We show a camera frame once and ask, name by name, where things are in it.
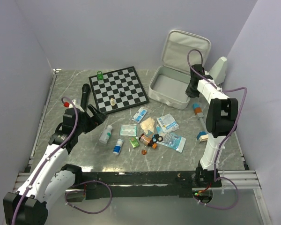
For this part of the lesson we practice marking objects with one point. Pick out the white bottle blue label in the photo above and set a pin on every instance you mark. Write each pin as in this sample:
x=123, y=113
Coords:
x=118, y=147

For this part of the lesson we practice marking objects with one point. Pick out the black white chessboard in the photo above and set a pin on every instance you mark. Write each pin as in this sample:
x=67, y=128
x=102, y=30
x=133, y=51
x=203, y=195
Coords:
x=125, y=80

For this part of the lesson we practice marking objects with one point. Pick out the blue orange grey block toy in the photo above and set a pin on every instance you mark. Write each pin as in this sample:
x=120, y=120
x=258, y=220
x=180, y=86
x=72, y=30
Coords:
x=198, y=112

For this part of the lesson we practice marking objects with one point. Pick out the bandage strips bag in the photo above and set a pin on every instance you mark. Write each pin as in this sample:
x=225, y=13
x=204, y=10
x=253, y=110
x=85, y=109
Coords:
x=128, y=130

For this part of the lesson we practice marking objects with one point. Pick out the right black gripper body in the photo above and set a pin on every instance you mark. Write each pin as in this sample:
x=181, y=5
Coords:
x=191, y=91

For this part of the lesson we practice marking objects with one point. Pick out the green toy padlock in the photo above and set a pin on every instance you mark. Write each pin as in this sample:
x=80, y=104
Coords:
x=100, y=75

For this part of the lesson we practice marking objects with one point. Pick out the cream gloves packet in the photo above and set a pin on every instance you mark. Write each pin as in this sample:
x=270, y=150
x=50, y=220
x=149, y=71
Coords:
x=148, y=125

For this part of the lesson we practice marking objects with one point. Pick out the brown medicine bottle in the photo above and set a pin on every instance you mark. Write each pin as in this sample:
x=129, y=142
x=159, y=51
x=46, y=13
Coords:
x=147, y=141

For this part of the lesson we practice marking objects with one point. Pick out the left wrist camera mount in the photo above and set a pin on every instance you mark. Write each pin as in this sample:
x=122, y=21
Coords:
x=75, y=102

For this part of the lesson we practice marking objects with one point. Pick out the white medicine kit case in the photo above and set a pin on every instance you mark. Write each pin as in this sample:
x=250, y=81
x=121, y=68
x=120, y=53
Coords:
x=171, y=79

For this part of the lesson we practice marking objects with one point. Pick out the green sachet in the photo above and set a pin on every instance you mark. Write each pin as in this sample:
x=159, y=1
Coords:
x=133, y=141

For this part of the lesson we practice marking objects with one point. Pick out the black wireless microphone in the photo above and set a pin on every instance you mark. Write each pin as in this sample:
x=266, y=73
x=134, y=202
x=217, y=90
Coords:
x=85, y=95

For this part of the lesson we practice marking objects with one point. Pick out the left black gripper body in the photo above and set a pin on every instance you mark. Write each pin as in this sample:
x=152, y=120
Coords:
x=87, y=123

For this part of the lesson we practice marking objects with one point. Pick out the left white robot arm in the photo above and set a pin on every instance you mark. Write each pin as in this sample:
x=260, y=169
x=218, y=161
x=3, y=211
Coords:
x=30, y=204

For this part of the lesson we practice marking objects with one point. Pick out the white wedge device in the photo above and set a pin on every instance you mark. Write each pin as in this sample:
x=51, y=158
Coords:
x=218, y=70

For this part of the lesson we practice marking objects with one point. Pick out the white bottle green label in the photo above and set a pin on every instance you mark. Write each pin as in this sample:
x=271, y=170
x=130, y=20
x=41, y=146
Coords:
x=106, y=134

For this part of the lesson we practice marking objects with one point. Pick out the alcohol wipes bag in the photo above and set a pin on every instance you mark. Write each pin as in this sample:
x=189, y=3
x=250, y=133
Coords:
x=139, y=115

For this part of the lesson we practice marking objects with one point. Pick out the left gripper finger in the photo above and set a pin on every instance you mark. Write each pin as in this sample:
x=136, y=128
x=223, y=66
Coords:
x=93, y=110
x=100, y=118

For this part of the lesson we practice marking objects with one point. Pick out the cream chess piece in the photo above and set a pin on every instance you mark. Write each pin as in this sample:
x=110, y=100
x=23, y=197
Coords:
x=112, y=102

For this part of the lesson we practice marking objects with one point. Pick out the black chess piece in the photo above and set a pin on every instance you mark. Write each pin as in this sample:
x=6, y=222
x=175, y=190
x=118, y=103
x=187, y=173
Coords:
x=121, y=94

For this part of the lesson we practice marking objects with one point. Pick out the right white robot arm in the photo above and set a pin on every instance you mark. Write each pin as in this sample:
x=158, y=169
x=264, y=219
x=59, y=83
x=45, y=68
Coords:
x=220, y=120

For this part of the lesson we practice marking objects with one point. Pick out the blue wooden block toy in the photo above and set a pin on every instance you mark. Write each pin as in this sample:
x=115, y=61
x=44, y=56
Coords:
x=202, y=136

